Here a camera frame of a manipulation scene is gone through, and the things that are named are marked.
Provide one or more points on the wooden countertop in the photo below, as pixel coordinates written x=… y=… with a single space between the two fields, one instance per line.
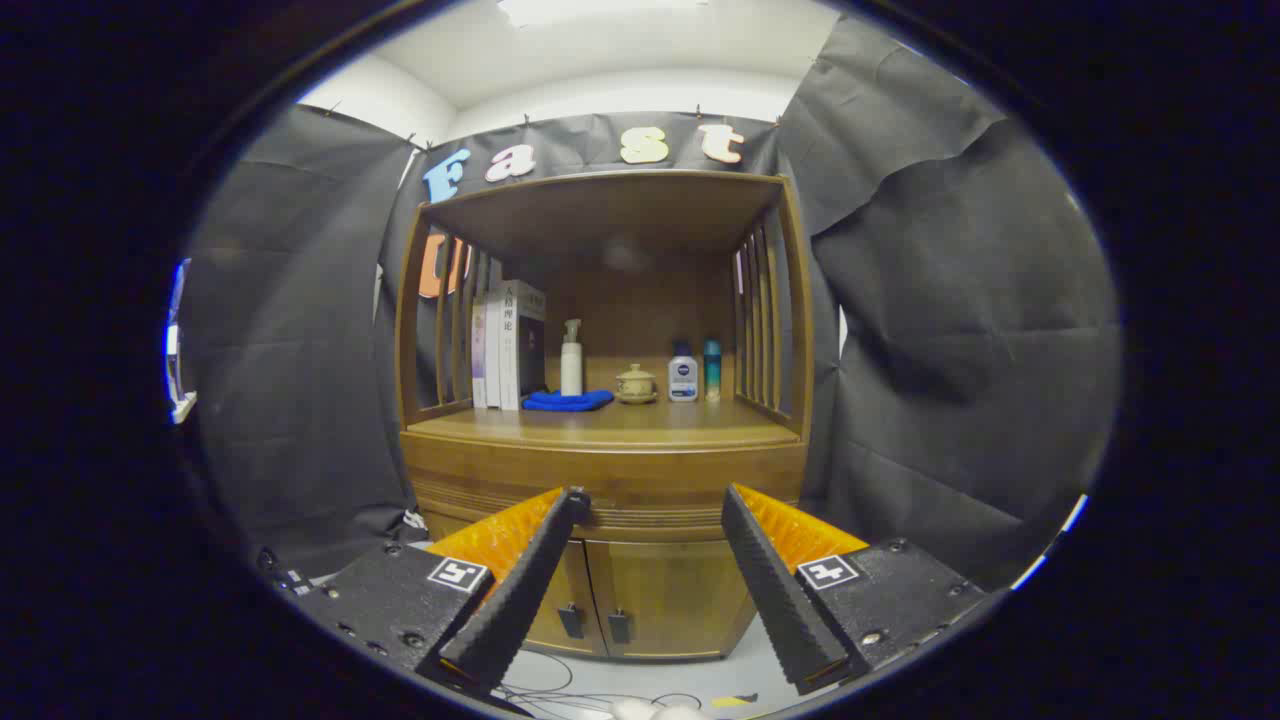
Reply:
x=680 y=420

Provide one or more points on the yellow floor tape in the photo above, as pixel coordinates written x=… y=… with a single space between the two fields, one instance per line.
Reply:
x=735 y=700

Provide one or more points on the wooden cabinet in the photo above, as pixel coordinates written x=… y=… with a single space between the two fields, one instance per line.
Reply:
x=650 y=210

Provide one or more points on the teal slim bottle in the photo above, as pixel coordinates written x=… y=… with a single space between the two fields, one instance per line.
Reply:
x=712 y=375

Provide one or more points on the white lotion bottle blue cap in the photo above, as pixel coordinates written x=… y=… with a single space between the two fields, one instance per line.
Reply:
x=683 y=380

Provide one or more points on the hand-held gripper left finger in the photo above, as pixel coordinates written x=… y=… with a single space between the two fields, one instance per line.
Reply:
x=520 y=590

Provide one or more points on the beige lidded ceramic teacup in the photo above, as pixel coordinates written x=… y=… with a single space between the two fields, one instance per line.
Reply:
x=636 y=385

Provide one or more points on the wooden cabinet door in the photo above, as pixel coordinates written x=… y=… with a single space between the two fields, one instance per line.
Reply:
x=680 y=600
x=575 y=580

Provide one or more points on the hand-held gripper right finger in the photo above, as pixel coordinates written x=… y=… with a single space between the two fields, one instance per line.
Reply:
x=780 y=590

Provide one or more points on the pale pink book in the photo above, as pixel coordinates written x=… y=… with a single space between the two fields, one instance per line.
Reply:
x=478 y=355

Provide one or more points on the wooden drawer with black knob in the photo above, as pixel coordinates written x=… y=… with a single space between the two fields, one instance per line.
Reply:
x=650 y=480

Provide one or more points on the white pump bottle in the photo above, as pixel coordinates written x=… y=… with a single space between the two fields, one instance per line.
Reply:
x=571 y=370

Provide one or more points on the white book dark portrait cover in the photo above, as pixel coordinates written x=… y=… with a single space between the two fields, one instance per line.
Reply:
x=520 y=350

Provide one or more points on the blue folded cloth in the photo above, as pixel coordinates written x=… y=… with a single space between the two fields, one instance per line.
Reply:
x=565 y=402

